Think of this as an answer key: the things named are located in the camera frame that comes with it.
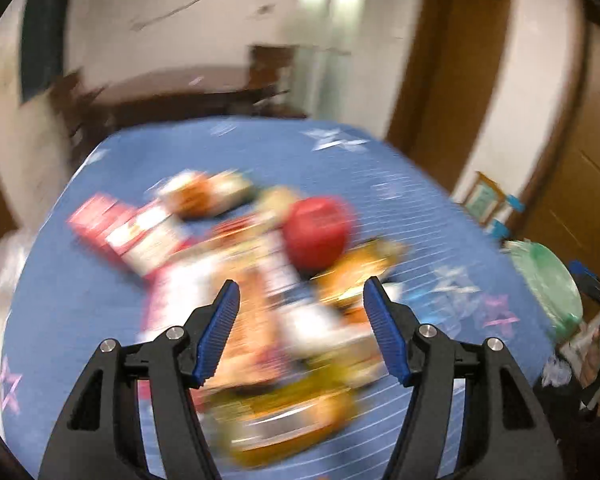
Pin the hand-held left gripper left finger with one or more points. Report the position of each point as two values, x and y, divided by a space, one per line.
220 330

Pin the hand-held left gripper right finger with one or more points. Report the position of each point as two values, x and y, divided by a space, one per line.
385 330

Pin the white and pink packet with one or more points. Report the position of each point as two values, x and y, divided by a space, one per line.
180 295

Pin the green plastic bag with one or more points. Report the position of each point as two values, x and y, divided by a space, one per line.
545 285

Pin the yellow-orange snack packet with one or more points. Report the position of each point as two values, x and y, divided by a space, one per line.
355 275

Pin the orange food packet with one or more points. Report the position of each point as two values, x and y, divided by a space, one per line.
285 425

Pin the red apple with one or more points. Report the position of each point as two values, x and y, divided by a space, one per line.
317 232

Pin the small light blue item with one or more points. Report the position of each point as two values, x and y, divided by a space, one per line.
512 205

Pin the snack packet with food picture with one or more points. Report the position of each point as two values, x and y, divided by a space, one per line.
205 195

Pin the red and white box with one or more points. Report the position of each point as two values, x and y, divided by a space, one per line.
125 230

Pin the brown wooden cabinet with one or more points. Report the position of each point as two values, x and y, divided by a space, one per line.
580 160

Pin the white plastic bag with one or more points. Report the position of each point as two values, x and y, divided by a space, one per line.
2 275

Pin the dark wooden table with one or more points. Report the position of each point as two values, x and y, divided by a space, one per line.
180 90

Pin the dark wooden chair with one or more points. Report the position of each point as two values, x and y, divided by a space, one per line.
82 115

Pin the wooden stool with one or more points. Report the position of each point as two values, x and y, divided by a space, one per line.
272 75

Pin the brown wooden door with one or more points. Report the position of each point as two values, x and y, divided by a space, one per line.
450 65

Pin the small wooden frame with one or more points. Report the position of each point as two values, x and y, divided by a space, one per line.
485 200

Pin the dark wall board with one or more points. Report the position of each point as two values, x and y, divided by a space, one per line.
42 35

